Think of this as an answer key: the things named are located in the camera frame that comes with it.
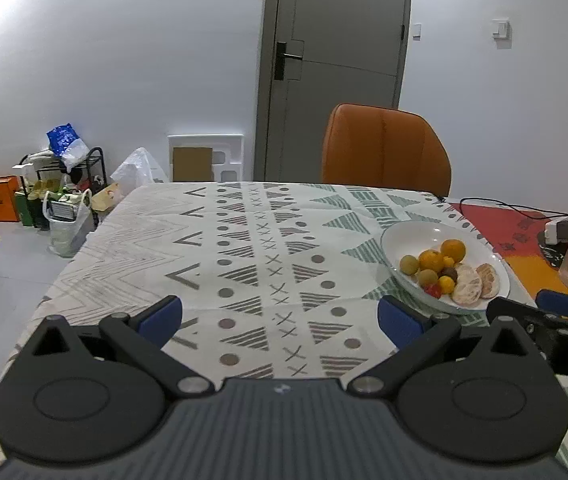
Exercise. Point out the white power adapter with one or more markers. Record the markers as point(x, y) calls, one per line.
point(561, 230)

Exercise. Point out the black metal rack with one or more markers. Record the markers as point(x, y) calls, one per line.
point(98, 170)

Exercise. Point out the grey door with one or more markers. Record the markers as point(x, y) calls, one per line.
point(344, 35)

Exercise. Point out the white foam packaging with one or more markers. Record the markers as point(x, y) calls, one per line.
point(226, 145)

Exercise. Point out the green box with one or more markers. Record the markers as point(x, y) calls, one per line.
point(24, 208)

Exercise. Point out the white plate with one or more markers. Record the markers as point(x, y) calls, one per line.
point(404, 240)

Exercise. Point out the large white wall switch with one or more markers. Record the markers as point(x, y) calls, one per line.
point(501, 28)

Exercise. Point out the orange leather chair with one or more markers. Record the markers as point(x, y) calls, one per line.
point(384, 150)

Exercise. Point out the brown cardboard sheet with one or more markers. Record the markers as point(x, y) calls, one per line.
point(192, 164)

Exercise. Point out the dark purple plum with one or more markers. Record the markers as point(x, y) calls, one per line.
point(449, 273)

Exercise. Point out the blue and white bag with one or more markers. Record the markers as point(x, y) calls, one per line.
point(66, 142)

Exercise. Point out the clear plastic bag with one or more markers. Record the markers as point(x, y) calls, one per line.
point(136, 170)

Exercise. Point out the bread pieces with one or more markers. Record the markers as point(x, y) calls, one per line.
point(466, 285)

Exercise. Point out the yellow-green round fruit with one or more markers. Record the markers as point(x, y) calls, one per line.
point(427, 276)
point(409, 263)

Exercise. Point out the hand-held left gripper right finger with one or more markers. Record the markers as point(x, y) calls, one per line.
point(399, 320)

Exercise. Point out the beige bag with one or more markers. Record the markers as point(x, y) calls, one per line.
point(106, 198)

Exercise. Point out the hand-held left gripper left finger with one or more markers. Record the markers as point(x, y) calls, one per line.
point(161, 317)

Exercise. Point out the peeled pomelo piece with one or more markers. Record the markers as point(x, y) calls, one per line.
point(489, 280)

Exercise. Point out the red table mat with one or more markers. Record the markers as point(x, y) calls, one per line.
point(504, 230)

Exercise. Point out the patterned tablecloth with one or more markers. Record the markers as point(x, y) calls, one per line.
point(164, 240)

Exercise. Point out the white plastic shopping bag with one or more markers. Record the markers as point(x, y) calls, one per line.
point(66, 235)

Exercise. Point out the large orange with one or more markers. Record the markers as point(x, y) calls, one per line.
point(452, 250)
point(430, 260)

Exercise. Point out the small orange kumquat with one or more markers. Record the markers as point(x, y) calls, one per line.
point(448, 261)
point(446, 286)

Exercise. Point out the small red fruit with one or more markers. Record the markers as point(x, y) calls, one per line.
point(432, 290)

